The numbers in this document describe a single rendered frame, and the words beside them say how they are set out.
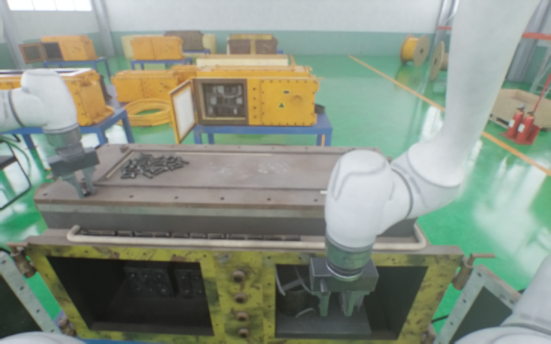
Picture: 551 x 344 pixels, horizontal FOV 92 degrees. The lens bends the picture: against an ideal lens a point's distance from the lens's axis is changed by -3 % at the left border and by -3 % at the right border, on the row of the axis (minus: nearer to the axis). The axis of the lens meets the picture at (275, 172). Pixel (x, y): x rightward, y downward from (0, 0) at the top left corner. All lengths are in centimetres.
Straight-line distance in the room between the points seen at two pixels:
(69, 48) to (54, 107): 1048
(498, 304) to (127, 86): 732
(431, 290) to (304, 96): 272
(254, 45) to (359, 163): 889
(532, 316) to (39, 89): 108
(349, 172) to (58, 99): 79
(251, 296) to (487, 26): 100
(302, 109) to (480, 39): 323
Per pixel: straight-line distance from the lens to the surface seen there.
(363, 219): 46
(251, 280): 103
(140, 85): 736
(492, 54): 35
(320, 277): 59
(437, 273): 112
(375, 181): 44
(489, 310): 113
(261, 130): 359
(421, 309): 126
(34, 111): 96
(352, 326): 135
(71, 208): 115
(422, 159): 53
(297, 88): 343
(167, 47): 986
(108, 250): 109
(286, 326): 131
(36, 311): 143
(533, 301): 50
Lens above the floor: 189
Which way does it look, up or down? 30 degrees down
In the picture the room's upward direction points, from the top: straight up
